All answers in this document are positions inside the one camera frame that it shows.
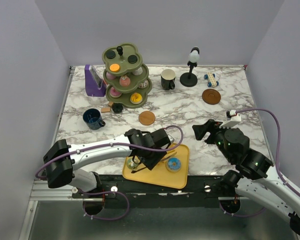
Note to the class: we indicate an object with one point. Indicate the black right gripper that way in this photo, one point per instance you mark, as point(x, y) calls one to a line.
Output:
point(210, 125)

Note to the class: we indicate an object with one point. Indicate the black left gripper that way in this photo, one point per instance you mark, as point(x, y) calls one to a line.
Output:
point(151, 163)

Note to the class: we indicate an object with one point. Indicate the metal serving tongs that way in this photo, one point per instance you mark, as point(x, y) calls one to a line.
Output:
point(152, 161)

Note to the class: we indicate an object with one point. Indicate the yellow serving tray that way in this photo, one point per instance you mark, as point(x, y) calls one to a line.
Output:
point(159, 175)

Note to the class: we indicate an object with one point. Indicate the white sprinkled donut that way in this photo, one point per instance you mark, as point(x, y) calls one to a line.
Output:
point(144, 84)

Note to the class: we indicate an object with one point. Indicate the pink frosted donut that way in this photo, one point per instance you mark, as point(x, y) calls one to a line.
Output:
point(114, 93)

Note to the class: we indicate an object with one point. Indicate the pink snowball cake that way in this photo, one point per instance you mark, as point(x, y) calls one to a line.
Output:
point(124, 81)

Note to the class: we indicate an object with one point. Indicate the grey snowball cake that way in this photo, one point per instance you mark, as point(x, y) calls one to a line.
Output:
point(138, 72)

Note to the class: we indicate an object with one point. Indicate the purple snowball cake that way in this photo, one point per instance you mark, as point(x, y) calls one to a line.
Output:
point(110, 76)

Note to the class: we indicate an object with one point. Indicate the round orange biscuit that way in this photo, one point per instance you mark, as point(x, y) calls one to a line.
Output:
point(114, 67)

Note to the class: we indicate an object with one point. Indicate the black patterned sandwich cookie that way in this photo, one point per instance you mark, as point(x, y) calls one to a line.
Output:
point(110, 54)

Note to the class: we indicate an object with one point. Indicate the yellow frosted donut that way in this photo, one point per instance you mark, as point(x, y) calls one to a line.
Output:
point(136, 98)

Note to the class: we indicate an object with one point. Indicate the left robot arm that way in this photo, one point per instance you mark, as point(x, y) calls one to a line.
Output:
point(64, 163)

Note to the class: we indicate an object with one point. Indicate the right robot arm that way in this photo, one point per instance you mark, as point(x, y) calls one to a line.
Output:
point(255, 176)

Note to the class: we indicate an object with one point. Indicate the light wooden coaster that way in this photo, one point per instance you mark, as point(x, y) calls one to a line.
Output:
point(147, 118)

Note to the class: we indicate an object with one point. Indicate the blue frosted donut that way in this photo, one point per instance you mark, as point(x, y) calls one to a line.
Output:
point(173, 164)

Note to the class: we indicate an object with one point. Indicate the green snowball cake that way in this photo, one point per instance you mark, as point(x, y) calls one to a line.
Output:
point(130, 164)

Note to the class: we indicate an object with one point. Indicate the dark wooden coaster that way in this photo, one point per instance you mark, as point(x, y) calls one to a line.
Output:
point(211, 96)

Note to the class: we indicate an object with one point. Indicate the black ridged knob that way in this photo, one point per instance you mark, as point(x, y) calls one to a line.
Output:
point(117, 108)

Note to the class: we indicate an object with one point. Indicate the black lamp white bulb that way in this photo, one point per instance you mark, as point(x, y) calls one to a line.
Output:
point(189, 79)

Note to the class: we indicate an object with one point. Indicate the toy car blue wheels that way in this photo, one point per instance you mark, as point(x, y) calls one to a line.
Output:
point(212, 82)

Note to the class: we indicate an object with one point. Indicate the small wooden block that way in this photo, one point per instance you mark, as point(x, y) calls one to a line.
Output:
point(108, 107)

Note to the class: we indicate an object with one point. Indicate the black cream mug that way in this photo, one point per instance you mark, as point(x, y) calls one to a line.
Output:
point(168, 77)

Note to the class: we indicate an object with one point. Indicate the dark blue mug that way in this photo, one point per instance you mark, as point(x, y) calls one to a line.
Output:
point(93, 119)

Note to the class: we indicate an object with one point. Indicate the green tiered cake stand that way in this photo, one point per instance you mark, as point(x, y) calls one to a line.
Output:
point(122, 51)

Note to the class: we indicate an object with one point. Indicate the purple box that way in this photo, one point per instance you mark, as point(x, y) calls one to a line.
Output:
point(95, 86)

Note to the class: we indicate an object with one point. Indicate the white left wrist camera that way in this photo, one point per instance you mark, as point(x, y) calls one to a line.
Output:
point(171, 139)

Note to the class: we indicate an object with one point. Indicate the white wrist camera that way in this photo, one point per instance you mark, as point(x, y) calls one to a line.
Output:
point(233, 119)
point(171, 139)

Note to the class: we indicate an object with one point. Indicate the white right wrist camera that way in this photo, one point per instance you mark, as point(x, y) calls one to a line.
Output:
point(233, 119)

